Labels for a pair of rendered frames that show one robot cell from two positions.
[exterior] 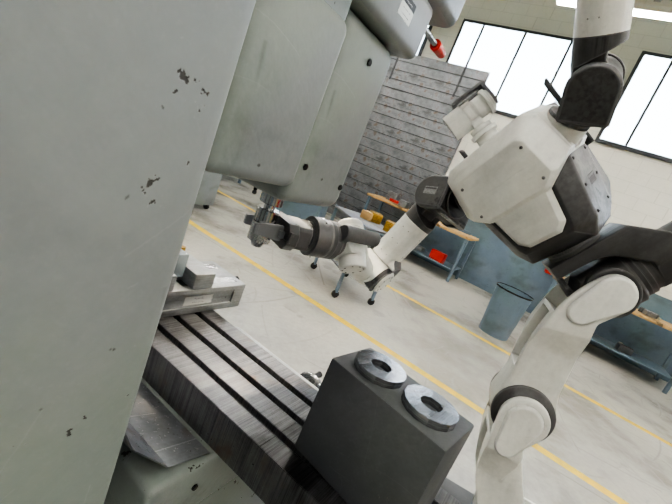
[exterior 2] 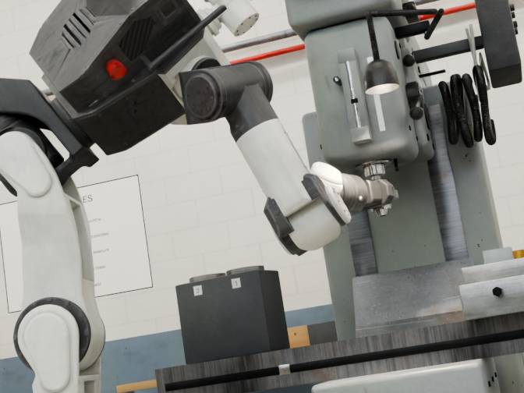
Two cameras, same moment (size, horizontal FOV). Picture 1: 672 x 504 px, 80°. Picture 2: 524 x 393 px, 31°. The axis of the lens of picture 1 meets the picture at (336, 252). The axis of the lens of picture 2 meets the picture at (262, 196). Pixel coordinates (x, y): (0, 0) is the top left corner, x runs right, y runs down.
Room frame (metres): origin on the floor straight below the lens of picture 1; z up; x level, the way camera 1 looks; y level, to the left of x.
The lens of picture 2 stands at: (2.77, -0.57, 0.92)
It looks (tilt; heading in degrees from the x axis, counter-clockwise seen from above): 10 degrees up; 167
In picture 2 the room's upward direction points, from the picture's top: 9 degrees counter-clockwise
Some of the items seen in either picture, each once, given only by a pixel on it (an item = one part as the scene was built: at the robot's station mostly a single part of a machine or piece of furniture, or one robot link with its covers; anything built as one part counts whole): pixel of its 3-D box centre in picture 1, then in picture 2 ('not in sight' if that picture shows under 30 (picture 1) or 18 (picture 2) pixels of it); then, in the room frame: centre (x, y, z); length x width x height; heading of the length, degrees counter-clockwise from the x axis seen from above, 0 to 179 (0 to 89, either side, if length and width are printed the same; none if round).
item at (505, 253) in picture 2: (169, 260); (500, 263); (0.89, 0.36, 1.04); 0.06 x 0.05 x 0.06; 60
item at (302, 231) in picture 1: (300, 234); (355, 196); (0.84, 0.08, 1.23); 0.13 x 0.12 x 0.10; 37
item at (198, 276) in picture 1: (187, 267); (500, 271); (0.94, 0.34, 1.02); 0.15 x 0.06 x 0.04; 60
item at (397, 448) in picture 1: (381, 432); (231, 314); (0.59, -0.18, 1.03); 0.22 x 0.12 x 0.20; 55
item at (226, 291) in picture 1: (174, 280); (504, 288); (0.92, 0.35, 0.98); 0.35 x 0.15 x 0.11; 150
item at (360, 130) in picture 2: not in sight; (354, 96); (0.88, 0.11, 1.45); 0.04 x 0.04 x 0.21; 62
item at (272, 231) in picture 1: (268, 231); not in sight; (0.76, 0.14, 1.23); 0.06 x 0.02 x 0.03; 127
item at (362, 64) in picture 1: (301, 109); (362, 97); (0.78, 0.16, 1.47); 0.21 x 0.19 x 0.32; 62
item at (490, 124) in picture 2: not in sight; (458, 110); (0.64, 0.46, 1.45); 0.18 x 0.16 x 0.21; 152
